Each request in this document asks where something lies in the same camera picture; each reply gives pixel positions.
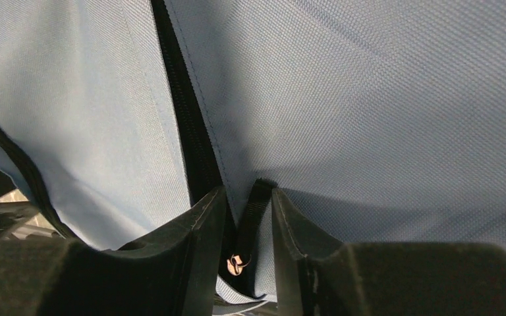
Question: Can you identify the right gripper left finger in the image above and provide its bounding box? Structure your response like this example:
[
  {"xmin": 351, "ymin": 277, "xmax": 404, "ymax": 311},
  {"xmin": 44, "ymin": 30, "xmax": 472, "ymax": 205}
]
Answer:
[{"xmin": 0, "ymin": 187, "xmax": 226, "ymax": 315}]

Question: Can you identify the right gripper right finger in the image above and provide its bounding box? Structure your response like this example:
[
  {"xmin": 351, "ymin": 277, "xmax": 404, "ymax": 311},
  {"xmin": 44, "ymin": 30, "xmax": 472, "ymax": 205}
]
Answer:
[{"xmin": 271, "ymin": 189, "xmax": 506, "ymax": 315}]

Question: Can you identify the blue student backpack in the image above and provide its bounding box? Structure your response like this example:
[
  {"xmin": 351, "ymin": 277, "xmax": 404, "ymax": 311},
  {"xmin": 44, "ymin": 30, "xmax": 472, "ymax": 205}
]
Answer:
[{"xmin": 0, "ymin": 0, "xmax": 506, "ymax": 316}]

